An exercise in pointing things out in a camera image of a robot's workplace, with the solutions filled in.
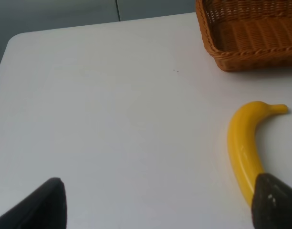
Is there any orange wicker basket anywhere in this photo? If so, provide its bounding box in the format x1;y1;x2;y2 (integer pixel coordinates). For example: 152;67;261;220
196;0;292;72

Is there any yellow banana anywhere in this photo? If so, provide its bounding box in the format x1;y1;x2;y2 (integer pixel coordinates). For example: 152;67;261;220
227;101;289;206

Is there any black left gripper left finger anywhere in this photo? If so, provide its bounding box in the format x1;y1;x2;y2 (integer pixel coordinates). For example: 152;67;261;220
0;177;67;229

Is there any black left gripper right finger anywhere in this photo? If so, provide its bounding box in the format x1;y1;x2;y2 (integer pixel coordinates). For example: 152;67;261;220
251;173;292;229

